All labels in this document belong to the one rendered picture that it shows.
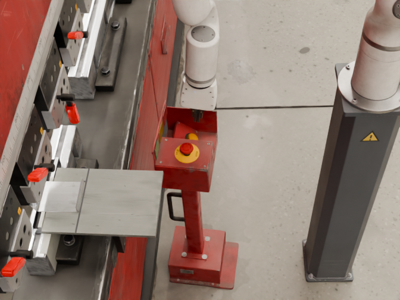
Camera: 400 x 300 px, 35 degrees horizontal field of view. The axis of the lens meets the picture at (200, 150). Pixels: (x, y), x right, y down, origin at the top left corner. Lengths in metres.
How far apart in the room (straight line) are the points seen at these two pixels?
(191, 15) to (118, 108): 0.45
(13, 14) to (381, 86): 0.90
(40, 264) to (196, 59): 0.63
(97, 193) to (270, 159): 1.39
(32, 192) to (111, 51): 0.75
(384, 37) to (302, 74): 1.62
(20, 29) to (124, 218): 0.49
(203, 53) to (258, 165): 1.24
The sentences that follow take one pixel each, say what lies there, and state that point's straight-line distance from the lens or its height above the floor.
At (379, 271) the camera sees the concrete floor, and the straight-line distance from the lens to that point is 2.57.
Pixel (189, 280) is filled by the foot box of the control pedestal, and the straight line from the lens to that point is 2.47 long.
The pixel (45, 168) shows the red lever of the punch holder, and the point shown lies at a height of 1.23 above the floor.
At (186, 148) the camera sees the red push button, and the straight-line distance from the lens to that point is 1.80.
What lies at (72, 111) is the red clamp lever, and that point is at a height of 1.15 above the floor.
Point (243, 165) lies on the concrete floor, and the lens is 2.76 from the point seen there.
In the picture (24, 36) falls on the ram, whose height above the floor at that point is 1.41.
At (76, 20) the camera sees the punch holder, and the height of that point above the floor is 1.19.
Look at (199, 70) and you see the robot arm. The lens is 1.64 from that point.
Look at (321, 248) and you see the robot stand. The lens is 2.29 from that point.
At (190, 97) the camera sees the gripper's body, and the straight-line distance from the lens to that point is 1.74.
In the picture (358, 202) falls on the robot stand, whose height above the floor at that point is 0.55.
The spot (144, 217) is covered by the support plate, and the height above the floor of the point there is 1.00.
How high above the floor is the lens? 2.24
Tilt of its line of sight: 53 degrees down
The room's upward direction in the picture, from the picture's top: 4 degrees counter-clockwise
